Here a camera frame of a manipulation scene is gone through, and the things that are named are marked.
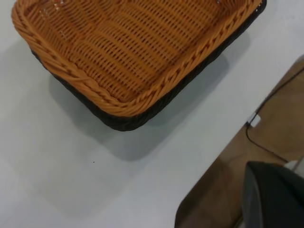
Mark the orange woven wicker basket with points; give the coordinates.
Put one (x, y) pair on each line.
(133, 47)

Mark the black woven wicker basket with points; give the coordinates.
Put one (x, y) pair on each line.
(123, 124)

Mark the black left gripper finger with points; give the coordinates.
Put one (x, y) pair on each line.
(275, 202)

